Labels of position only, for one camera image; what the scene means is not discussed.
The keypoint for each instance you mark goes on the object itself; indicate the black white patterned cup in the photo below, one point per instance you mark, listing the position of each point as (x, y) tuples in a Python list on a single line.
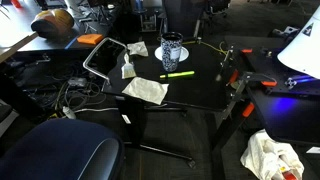
[(171, 53)]

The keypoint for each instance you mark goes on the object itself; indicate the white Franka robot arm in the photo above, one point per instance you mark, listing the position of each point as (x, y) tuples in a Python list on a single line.
[(303, 50)]

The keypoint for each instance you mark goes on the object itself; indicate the green highlighter marker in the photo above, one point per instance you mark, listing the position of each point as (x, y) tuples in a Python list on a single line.
[(178, 74)]

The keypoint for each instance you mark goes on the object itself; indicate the black rolling table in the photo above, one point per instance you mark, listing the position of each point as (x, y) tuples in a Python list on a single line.
[(195, 90)]

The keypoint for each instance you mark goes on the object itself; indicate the black mesh office chair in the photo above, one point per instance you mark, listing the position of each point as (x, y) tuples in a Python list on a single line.
[(181, 15)]

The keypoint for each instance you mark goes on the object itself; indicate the grey power brick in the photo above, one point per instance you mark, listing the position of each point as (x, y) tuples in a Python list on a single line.
[(77, 82)]

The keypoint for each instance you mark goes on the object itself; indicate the orange foam block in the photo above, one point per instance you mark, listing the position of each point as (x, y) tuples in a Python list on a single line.
[(90, 39)]

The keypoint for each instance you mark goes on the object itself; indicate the white power adapter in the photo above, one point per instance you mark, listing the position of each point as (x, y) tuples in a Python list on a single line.
[(69, 112)]

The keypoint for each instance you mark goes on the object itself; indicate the yellow plug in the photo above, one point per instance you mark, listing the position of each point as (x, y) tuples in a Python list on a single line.
[(54, 116)]

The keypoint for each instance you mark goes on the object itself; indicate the blue office chair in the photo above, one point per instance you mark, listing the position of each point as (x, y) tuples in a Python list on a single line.
[(60, 150)]

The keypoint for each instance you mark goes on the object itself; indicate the white plastic bag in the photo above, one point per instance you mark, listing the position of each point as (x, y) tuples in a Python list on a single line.
[(260, 156)]

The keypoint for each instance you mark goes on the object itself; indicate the yellow black helmet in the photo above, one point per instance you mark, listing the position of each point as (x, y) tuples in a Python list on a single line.
[(53, 21)]

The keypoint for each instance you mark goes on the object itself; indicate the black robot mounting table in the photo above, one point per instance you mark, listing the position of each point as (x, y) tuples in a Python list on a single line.
[(286, 113)]

